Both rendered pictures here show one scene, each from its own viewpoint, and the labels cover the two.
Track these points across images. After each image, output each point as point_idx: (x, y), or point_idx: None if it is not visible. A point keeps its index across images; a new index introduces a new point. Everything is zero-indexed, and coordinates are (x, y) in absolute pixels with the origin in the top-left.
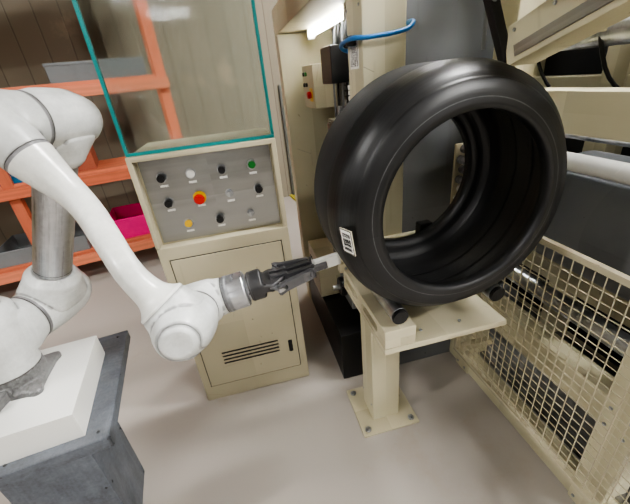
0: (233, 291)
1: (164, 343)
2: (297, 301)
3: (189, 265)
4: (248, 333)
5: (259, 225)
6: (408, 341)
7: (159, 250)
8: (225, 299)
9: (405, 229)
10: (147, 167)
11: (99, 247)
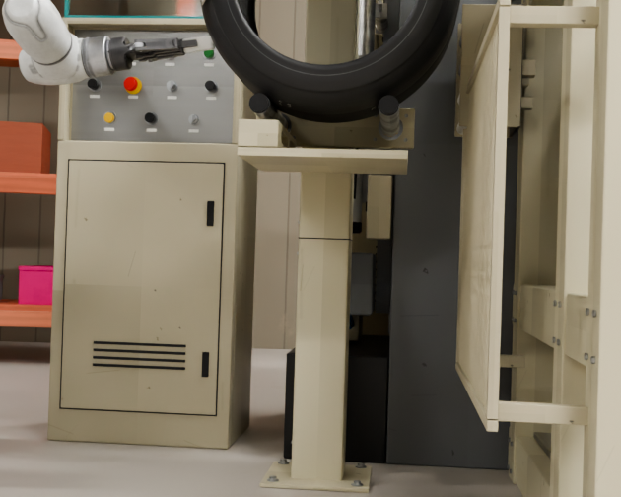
0: (93, 42)
1: (11, 1)
2: (231, 278)
3: (91, 172)
4: (142, 316)
5: (201, 142)
6: (267, 142)
7: (61, 141)
8: (83, 47)
9: (411, 172)
10: (84, 36)
11: None
